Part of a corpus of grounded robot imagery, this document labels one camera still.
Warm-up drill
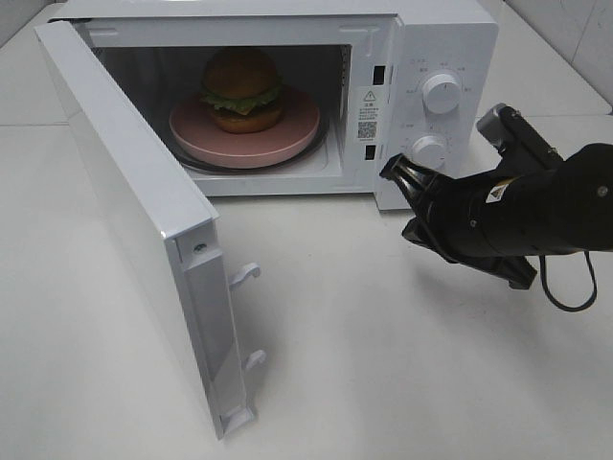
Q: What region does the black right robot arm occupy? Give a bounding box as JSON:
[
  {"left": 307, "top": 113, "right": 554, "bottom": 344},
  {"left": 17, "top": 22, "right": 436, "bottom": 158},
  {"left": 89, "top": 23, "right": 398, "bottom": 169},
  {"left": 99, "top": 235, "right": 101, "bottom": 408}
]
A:
[{"left": 380, "top": 103, "right": 612, "bottom": 289}]

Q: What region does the glass microwave turntable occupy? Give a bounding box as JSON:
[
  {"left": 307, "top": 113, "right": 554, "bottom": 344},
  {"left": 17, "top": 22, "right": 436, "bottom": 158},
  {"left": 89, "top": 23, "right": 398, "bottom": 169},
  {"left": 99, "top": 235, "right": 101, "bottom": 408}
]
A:
[{"left": 170, "top": 115, "right": 330, "bottom": 175}]

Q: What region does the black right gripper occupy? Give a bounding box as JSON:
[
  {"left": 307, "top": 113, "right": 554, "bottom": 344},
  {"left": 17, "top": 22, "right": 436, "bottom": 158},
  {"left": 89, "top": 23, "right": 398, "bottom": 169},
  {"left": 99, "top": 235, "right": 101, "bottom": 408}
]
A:
[{"left": 379, "top": 109, "right": 563, "bottom": 288}]

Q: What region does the white timer knob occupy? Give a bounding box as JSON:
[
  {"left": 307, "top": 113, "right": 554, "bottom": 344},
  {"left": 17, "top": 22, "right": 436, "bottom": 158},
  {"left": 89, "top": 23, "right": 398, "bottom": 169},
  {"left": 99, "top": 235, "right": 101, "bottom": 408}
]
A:
[{"left": 411, "top": 135, "right": 447, "bottom": 170}]

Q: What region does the white microwave door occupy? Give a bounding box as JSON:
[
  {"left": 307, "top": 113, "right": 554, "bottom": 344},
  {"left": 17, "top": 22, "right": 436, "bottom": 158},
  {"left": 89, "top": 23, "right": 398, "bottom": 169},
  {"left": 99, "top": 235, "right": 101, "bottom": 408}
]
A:
[{"left": 35, "top": 21, "right": 266, "bottom": 438}]

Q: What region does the white microwave oven body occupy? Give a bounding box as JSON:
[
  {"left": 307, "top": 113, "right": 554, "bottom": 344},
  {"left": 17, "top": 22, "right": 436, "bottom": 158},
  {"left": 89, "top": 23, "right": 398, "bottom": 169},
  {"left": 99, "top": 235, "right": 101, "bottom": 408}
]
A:
[{"left": 46, "top": 1, "right": 498, "bottom": 210}]

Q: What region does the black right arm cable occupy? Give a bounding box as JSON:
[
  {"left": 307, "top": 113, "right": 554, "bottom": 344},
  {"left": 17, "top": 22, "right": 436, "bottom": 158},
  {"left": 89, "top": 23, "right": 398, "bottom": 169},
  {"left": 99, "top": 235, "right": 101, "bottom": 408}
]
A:
[{"left": 538, "top": 251, "right": 599, "bottom": 311}]

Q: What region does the upper white power knob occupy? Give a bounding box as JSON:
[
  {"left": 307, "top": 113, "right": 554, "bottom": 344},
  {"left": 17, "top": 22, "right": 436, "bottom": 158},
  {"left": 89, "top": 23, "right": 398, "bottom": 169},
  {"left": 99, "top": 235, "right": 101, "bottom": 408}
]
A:
[{"left": 421, "top": 72, "right": 462, "bottom": 115}]

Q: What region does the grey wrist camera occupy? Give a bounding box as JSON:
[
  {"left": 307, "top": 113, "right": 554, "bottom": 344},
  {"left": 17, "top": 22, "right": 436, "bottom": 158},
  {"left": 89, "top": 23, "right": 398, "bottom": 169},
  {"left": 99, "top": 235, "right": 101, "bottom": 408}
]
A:
[{"left": 476, "top": 103, "right": 514, "bottom": 153}]

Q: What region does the pink round plate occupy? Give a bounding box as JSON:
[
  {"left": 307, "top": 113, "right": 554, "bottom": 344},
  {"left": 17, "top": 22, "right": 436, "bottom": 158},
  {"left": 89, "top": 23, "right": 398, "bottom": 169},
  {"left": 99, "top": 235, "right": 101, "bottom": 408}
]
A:
[{"left": 169, "top": 87, "right": 321, "bottom": 170}]

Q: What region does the burger with lettuce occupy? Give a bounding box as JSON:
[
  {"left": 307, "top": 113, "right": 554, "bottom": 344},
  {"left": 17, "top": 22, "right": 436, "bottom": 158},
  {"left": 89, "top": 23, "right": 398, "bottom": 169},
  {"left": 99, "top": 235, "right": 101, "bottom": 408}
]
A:
[{"left": 201, "top": 47, "right": 284, "bottom": 134}]

